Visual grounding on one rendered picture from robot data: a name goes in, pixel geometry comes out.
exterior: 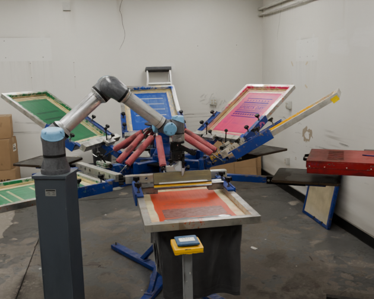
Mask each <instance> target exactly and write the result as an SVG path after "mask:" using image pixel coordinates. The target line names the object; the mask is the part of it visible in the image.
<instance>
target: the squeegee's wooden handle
mask: <svg viewBox="0 0 374 299"><path fill-rule="evenodd" d="M190 180H207V181H208V182H211V181H212V180H211V170H194V171H184V174H183V176H182V172H181V171H175V172H165V173H153V182H154V185H159V183H163V182H181V181H190Z"/></svg>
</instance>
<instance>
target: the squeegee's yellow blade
mask: <svg viewBox="0 0 374 299"><path fill-rule="evenodd" d="M204 184H212V182H198V183H181V184H172V185H154V187H170V186H187V185H204Z"/></svg>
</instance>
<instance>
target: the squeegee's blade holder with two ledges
mask: <svg viewBox="0 0 374 299"><path fill-rule="evenodd" d="M198 182H207V180H190V181H181V182H163V183H159V185H172V184H181V183H198Z"/></svg>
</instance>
